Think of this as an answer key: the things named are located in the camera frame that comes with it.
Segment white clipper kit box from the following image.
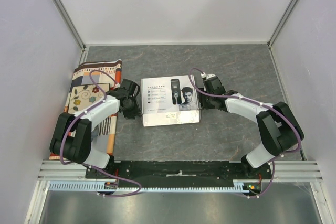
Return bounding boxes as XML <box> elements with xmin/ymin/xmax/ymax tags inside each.
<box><xmin>141</xmin><ymin>75</ymin><xmax>201</xmax><ymax>127</ymax></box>

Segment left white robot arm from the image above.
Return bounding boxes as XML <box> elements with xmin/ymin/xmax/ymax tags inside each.
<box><xmin>49</xmin><ymin>79</ymin><xmax>141</xmax><ymax>178</ymax></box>

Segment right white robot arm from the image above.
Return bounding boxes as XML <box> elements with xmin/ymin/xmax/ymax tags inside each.
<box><xmin>198</xmin><ymin>72</ymin><xmax>304</xmax><ymax>179</ymax></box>

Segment colourful patchwork cloth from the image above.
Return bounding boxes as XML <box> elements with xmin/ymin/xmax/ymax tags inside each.
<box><xmin>64</xmin><ymin>59</ymin><xmax>122</xmax><ymax>154</ymax></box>

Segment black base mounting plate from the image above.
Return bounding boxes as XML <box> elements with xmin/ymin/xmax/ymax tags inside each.
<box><xmin>86</xmin><ymin>159</ymin><xmax>272</xmax><ymax>190</ymax></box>

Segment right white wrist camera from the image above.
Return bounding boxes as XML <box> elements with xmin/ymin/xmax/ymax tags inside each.
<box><xmin>201</xmin><ymin>72</ymin><xmax>216</xmax><ymax>81</ymax></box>

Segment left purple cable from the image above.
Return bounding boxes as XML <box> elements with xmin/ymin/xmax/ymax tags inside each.
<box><xmin>59</xmin><ymin>70</ymin><xmax>142</xmax><ymax>198</ymax></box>

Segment grey slotted cable duct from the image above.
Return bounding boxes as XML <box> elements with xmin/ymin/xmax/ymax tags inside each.
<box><xmin>49</xmin><ymin>181</ymin><xmax>262</xmax><ymax>193</ymax></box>

